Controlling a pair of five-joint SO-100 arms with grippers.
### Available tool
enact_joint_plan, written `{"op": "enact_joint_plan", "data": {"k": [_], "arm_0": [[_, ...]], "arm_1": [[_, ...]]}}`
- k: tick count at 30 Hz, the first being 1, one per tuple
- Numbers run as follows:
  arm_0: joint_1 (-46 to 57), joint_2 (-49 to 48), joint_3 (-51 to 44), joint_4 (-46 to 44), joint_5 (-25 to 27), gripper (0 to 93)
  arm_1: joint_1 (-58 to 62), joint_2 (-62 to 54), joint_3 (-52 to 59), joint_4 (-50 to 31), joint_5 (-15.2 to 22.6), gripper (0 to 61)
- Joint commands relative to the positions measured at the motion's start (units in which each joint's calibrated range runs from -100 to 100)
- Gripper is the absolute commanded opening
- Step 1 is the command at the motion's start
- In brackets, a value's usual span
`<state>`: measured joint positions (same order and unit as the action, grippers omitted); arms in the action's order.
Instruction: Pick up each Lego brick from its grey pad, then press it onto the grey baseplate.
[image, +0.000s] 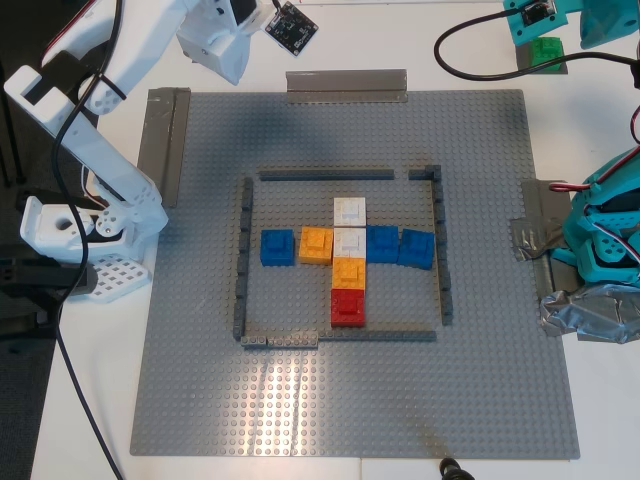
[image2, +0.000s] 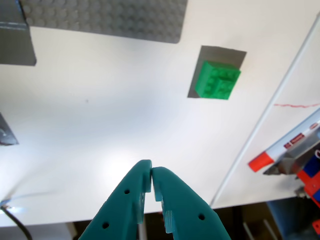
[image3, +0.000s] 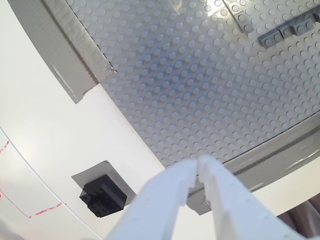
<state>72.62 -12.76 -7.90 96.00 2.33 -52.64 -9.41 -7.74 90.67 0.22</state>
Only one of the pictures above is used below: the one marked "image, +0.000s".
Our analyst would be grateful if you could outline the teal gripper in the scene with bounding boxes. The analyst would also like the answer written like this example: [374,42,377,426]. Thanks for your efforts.
[579,0,640,50]

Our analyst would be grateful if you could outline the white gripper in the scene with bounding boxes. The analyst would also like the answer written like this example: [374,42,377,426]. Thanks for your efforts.
[177,9,261,85]

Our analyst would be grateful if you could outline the green lego cube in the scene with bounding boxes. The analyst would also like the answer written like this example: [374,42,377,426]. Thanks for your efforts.
[529,37,566,74]

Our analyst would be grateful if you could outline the white lego cube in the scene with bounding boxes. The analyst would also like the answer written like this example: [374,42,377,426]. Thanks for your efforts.
[333,197,369,229]
[333,227,369,261]

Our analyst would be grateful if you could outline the blue lego cube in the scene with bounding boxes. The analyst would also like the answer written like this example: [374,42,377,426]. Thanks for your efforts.
[398,228,435,271]
[260,228,295,269]
[367,225,401,265]

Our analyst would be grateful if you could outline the orange lego cube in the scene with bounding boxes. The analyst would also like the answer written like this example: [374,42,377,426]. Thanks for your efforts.
[298,226,335,266]
[331,257,368,291]

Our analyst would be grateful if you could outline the red lego cube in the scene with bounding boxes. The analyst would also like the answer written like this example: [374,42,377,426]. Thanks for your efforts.
[330,288,369,329]

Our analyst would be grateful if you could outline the grey tape square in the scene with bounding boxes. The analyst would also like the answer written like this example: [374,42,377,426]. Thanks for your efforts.
[516,37,570,76]

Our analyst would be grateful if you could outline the light grey brick strip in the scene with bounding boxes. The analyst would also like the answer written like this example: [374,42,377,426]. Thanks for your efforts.
[240,332,321,350]

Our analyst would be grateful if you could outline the black table clamp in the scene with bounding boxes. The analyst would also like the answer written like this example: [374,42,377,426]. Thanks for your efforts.
[0,242,101,321]

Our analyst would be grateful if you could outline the grey lego baseplate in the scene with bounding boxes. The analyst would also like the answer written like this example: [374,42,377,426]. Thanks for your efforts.
[129,88,582,459]

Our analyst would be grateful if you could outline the small black object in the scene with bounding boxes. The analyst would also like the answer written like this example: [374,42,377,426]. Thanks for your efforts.
[438,457,471,480]

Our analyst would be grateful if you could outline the black camera circuit board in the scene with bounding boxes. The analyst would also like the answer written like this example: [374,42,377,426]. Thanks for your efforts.
[262,1,320,56]

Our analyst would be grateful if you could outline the teal camera mount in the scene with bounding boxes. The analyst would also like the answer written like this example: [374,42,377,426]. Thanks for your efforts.
[502,0,570,49]

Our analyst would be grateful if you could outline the grey duct tape strip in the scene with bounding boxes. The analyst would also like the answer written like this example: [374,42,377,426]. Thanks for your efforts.
[509,179,581,301]
[136,87,193,210]
[285,69,409,105]

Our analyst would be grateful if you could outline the long dark grey brick wall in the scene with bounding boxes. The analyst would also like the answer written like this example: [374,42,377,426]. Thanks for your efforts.
[429,177,455,326]
[258,169,395,182]
[232,175,255,340]
[317,329,437,344]

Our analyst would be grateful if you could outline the black cable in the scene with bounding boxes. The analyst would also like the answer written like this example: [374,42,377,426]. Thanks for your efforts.
[432,7,640,84]
[49,0,126,480]

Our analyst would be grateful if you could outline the crumpled silver duct tape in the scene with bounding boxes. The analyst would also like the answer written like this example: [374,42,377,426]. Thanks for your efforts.
[538,283,640,346]

